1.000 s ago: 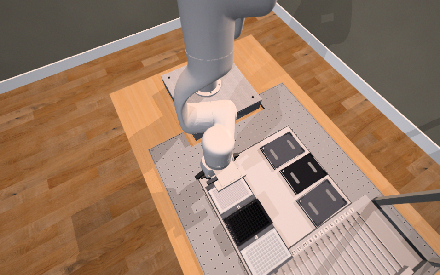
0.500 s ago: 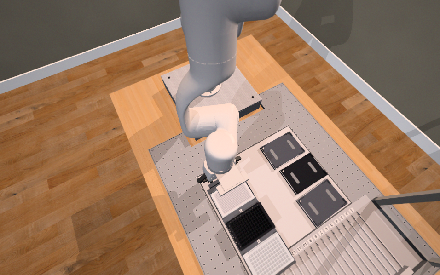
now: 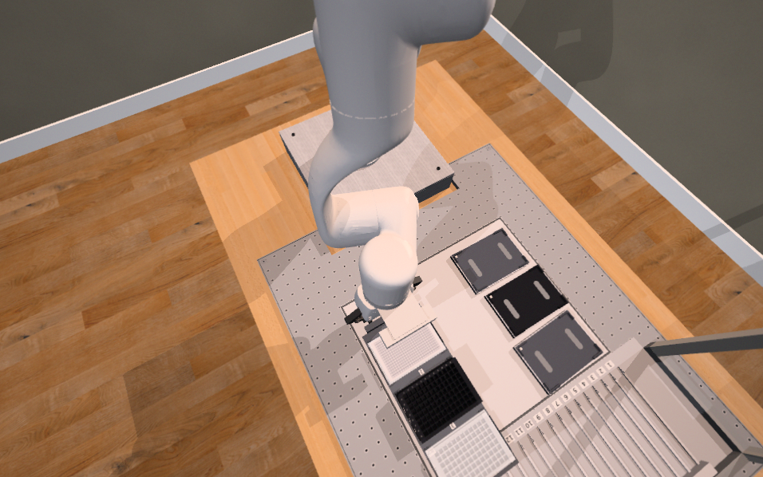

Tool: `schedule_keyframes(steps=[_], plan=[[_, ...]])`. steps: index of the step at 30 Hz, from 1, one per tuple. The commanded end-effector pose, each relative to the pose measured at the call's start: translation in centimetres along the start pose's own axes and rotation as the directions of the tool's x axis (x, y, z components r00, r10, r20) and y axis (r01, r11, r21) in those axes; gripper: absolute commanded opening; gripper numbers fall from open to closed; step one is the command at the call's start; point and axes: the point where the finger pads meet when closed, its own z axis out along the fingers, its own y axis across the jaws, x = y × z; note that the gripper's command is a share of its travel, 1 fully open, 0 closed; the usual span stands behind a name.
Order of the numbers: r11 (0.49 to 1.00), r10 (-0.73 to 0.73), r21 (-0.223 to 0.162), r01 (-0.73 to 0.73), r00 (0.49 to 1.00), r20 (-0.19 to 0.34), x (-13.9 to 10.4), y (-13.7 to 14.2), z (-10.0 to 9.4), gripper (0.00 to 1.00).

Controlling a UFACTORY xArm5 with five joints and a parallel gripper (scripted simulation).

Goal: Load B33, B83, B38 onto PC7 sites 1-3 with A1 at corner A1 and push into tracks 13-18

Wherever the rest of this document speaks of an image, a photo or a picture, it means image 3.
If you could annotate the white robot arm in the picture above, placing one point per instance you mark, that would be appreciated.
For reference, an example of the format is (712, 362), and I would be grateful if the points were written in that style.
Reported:
(368, 50)

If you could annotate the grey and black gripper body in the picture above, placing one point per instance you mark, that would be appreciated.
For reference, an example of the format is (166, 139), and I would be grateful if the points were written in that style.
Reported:
(368, 311)

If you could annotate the black deep-well block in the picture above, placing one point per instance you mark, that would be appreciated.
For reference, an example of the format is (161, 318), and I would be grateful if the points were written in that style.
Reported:
(428, 399)

